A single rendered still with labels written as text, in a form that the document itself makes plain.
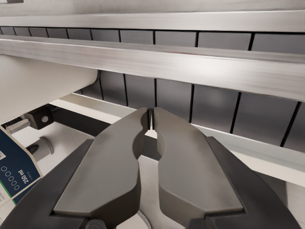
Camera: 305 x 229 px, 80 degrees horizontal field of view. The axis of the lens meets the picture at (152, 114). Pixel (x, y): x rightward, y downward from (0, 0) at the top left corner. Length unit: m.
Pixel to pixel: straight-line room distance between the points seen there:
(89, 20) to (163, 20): 0.09
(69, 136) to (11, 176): 0.13
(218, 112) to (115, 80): 0.11
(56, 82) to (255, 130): 0.18
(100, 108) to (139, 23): 0.09
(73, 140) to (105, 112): 0.17
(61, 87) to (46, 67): 0.02
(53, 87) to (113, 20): 0.08
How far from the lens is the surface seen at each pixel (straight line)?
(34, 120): 0.33
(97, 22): 0.21
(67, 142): 0.38
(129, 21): 0.19
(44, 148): 0.44
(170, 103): 0.18
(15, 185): 0.44
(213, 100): 0.17
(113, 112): 0.19
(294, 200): 0.29
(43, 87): 0.18
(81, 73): 0.21
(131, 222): 0.35
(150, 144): 0.27
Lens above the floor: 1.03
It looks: 48 degrees down
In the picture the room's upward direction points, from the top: 132 degrees counter-clockwise
